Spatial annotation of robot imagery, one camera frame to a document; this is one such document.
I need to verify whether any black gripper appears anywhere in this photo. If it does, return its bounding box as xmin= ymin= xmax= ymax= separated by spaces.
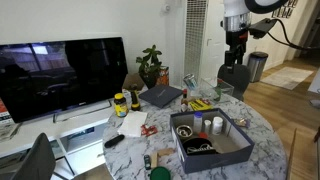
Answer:
xmin=224 ymin=30 xmax=248 ymax=66

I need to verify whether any small brown sauce bottle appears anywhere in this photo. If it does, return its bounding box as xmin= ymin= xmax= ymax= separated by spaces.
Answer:
xmin=181 ymin=89 xmax=188 ymax=112

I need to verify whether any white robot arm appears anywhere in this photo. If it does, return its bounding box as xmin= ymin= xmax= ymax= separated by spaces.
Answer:
xmin=221 ymin=0 xmax=288 ymax=69

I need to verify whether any green hot sauce bottle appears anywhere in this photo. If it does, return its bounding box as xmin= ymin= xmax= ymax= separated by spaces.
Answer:
xmin=215 ymin=79 xmax=222 ymax=101

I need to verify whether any white bottle blue cap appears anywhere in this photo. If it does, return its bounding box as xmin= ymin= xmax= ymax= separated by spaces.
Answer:
xmin=193 ymin=111 xmax=203 ymax=133

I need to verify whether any white pill bottle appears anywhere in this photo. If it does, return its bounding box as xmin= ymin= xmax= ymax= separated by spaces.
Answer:
xmin=212 ymin=117 xmax=223 ymax=135

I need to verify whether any small white bottle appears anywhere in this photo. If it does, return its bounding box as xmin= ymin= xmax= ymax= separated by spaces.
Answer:
xmin=204 ymin=120 xmax=211 ymax=134

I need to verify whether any dark blue cardboard box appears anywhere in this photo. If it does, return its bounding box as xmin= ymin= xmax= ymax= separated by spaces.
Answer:
xmin=170 ymin=108 xmax=255 ymax=174

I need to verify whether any silver trash can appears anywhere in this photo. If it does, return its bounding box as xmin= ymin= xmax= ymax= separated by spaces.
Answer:
xmin=247 ymin=52 xmax=268 ymax=82

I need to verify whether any dark grey chair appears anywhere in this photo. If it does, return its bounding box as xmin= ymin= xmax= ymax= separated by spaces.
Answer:
xmin=218 ymin=64 xmax=251 ymax=101

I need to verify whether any clear plastic container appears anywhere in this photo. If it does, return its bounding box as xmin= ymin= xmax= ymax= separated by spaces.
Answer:
xmin=200 ymin=78 xmax=234 ymax=103

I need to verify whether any beige floor rug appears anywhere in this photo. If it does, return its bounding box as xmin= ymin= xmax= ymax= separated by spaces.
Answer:
xmin=262 ymin=67 xmax=312 ymax=90

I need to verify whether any silver drink can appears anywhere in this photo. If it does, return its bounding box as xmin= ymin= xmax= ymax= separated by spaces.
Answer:
xmin=183 ymin=73 xmax=198 ymax=90

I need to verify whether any green potted plant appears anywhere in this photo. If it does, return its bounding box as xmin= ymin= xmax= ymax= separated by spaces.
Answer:
xmin=136 ymin=45 xmax=162 ymax=89

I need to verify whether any round metal tin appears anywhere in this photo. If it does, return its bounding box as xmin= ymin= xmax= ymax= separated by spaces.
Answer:
xmin=176 ymin=125 xmax=193 ymax=139

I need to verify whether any brown paper bag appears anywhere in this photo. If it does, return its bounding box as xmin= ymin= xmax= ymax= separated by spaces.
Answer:
xmin=122 ymin=73 xmax=144 ymax=90

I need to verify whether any red snack wrapper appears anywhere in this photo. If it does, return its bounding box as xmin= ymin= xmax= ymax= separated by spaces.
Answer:
xmin=141 ymin=124 xmax=158 ymax=137

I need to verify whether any yellow lid vitamin jar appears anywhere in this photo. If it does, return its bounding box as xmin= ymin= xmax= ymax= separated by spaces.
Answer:
xmin=114 ymin=93 xmax=128 ymax=117

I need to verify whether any wooden block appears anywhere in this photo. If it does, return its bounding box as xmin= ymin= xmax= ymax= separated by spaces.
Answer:
xmin=151 ymin=148 xmax=174 ymax=168

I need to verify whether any small toy car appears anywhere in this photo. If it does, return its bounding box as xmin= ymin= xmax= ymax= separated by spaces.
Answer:
xmin=144 ymin=155 xmax=151 ymax=170

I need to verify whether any green round lid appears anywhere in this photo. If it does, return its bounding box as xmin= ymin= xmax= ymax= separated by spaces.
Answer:
xmin=150 ymin=167 xmax=171 ymax=180

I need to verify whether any black remote control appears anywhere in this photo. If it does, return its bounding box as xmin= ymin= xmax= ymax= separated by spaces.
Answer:
xmin=104 ymin=135 xmax=125 ymax=148

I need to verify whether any white tv stand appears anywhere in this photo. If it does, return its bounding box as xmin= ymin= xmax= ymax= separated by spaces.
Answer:
xmin=0 ymin=100 xmax=114 ymax=179

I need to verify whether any black flat screen television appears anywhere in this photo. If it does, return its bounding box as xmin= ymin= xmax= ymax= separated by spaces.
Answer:
xmin=0 ymin=37 xmax=128 ymax=123

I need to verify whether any dark chair foreground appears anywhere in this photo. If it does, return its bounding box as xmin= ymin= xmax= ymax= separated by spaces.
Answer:
xmin=10 ymin=133 xmax=56 ymax=180

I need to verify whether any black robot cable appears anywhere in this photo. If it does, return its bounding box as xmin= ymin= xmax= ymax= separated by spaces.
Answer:
xmin=248 ymin=17 xmax=320 ymax=52

